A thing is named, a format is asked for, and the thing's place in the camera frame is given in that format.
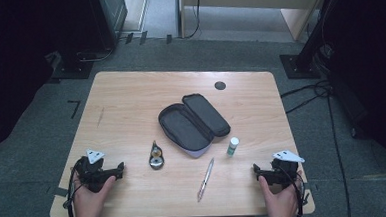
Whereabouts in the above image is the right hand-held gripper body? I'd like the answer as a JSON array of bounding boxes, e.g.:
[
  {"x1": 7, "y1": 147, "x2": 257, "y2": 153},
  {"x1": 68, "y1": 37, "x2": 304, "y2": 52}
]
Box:
[{"x1": 259, "y1": 149, "x2": 307, "y2": 190}]

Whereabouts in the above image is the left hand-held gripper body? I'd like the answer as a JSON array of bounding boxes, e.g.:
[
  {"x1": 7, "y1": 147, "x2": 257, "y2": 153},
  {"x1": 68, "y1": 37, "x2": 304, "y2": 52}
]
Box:
[{"x1": 72, "y1": 147, "x2": 118, "y2": 195}]

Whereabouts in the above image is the white glue stick green label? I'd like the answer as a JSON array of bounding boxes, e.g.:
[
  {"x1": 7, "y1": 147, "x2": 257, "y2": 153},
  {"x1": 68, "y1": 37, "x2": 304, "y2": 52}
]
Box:
[{"x1": 225, "y1": 136, "x2": 241, "y2": 158}]

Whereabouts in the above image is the small round metal object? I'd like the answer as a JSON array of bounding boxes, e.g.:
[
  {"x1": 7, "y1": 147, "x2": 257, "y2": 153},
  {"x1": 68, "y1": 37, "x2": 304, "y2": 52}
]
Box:
[{"x1": 147, "y1": 139, "x2": 166, "y2": 171}]

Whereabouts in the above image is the silver pen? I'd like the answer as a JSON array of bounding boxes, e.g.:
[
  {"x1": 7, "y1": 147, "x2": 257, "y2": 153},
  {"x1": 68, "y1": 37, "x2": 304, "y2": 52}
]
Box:
[{"x1": 195, "y1": 156, "x2": 218, "y2": 203}]

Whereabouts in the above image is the black pencil case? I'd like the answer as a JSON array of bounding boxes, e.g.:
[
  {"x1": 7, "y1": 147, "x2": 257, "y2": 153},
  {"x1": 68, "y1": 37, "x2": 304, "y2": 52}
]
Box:
[{"x1": 156, "y1": 91, "x2": 234, "y2": 161}]

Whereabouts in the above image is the person's right hand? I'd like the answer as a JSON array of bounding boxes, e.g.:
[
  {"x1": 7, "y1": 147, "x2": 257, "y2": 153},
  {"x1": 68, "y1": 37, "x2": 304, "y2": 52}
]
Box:
[{"x1": 257, "y1": 170, "x2": 307, "y2": 217}]

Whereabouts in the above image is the person's left hand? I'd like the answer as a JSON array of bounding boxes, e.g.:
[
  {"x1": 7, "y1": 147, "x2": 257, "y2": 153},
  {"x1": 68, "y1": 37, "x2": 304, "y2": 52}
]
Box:
[{"x1": 70, "y1": 175, "x2": 119, "y2": 217}]

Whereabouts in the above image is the black angled floor tape mark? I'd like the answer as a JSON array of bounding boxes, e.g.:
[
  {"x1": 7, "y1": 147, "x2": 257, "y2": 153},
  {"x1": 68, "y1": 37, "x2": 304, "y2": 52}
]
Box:
[{"x1": 66, "y1": 99, "x2": 82, "y2": 120}]

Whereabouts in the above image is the black slanted stand with base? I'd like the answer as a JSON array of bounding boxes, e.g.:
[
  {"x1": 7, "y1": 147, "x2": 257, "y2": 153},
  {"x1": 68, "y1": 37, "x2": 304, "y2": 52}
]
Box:
[{"x1": 276, "y1": 0, "x2": 346, "y2": 82}]

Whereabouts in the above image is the dark curtain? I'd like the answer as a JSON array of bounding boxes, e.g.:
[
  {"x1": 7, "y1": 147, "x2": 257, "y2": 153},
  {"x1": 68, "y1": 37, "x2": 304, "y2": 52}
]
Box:
[
  {"x1": 0, "y1": 0, "x2": 66, "y2": 155},
  {"x1": 322, "y1": 0, "x2": 386, "y2": 187}
]

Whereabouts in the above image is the black stand with square base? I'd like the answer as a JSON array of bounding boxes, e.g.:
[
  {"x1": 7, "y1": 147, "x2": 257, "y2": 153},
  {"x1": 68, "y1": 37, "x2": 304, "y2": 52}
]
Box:
[{"x1": 47, "y1": 0, "x2": 132, "y2": 81}]

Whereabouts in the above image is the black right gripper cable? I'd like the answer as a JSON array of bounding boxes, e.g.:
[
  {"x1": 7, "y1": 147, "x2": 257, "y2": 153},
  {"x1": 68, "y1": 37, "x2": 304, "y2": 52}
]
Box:
[{"x1": 277, "y1": 164, "x2": 312, "y2": 217}]

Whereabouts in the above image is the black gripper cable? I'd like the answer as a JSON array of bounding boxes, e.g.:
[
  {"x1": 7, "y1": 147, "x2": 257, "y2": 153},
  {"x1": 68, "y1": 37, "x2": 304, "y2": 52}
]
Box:
[
  {"x1": 60, "y1": 157, "x2": 88, "y2": 217},
  {"x1": 277, "y1": 164, "x2": 312, "y2": 217}
]

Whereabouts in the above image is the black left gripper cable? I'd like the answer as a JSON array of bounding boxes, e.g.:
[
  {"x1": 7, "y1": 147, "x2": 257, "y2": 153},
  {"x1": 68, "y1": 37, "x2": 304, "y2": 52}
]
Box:
[{"x1": 60, "y1": 157, "x2": 88, "y2": 217}]

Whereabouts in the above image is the black floor cable loop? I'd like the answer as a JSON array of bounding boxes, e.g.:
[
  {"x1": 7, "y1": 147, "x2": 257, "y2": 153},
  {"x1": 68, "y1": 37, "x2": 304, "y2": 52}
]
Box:
[{"x1": 279, "y1": 79, "x2": 336, "y2": 115}]

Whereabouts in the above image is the white floor cable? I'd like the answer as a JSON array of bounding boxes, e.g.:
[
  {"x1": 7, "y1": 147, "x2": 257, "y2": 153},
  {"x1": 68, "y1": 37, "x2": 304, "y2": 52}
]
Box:
[{"x1": 75, "y1": 46, "x2": 116, "y2": 65}]

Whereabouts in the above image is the black hanging cable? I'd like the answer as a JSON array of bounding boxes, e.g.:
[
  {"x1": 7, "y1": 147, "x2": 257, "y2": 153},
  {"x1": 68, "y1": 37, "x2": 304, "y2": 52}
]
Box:
[{"x1": 184, "y1": 0, "x2": 204, "y2": 40}]

